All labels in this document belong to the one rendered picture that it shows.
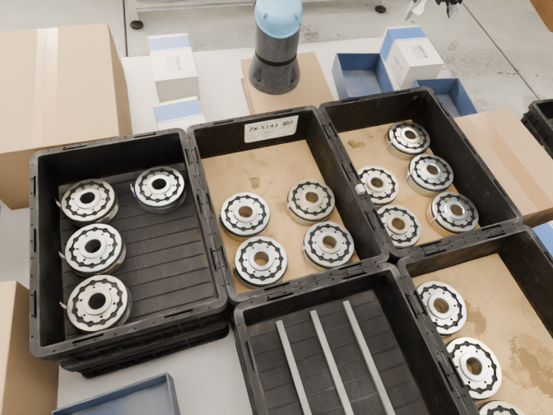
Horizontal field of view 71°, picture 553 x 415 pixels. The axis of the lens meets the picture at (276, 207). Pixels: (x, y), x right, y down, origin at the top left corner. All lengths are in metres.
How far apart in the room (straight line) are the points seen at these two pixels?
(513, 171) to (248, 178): 0.63
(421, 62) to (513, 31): 2.11
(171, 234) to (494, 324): 0.66
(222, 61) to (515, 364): 1.14
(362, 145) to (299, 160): 0.17
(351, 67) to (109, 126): 0.82
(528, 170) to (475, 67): 1.89
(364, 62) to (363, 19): 1.64
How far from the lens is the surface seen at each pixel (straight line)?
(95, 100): 1.00
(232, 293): 0.66
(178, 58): 1.25
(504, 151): 1.12
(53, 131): 0.96
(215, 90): 1.28
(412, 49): 1.42
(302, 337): 0.76
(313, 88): 1.19
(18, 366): 0.79
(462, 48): 3.07
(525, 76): 3.08
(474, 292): 0.90
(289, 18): 1.04
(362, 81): 1.38
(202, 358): 0.87
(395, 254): 0.74
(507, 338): 0.90
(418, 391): 0.80
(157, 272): 0.80
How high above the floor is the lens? 1.56
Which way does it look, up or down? 58 degrees down
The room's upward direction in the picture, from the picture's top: 9 degrees clockwise
